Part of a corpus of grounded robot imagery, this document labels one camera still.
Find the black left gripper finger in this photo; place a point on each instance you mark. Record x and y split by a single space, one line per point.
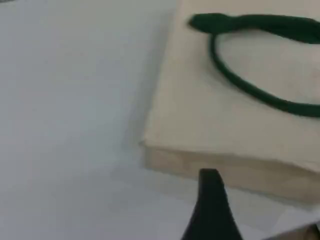
212 215

